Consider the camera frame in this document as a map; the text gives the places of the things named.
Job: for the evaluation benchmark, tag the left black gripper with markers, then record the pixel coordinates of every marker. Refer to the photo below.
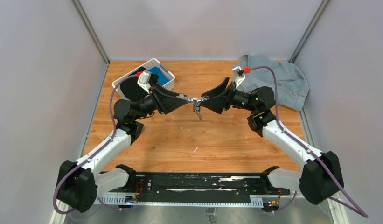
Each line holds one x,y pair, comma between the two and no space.
165,101

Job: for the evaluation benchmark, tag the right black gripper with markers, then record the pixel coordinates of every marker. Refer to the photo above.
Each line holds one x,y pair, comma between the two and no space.
217,101

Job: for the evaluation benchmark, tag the steel threaded pipe fitting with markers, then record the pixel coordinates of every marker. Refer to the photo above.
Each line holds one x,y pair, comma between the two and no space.
182,96

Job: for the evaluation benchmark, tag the chrome water faucet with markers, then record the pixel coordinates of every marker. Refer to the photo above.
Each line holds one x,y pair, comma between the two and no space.
197,104

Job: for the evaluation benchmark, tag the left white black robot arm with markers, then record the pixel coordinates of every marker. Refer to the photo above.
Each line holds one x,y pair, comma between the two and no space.
80,183

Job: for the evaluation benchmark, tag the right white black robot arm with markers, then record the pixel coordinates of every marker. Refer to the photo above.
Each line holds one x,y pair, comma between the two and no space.
320,175

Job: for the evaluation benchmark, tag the blue cloth in basket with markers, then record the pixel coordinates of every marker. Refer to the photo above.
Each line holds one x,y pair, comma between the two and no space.
158,75

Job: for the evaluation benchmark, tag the white plastic basket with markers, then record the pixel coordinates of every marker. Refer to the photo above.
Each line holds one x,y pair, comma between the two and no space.
148,65

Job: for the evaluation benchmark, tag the black cloth in basket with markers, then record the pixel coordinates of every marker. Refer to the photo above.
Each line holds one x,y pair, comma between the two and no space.
132,90

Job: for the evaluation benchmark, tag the grey-blue denim garment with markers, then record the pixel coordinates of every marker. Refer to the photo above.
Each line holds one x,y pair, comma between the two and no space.
292,86

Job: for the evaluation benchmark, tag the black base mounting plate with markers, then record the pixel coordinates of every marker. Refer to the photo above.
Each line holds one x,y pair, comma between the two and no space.
204,188

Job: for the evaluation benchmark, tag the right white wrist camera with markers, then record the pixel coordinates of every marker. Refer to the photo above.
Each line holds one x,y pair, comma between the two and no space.
239,76

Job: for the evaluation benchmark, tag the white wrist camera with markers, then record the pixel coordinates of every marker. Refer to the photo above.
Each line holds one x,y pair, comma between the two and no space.
143,80
239,76

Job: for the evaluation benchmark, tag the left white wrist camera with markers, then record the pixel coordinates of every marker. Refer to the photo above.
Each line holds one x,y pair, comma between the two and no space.
143,80

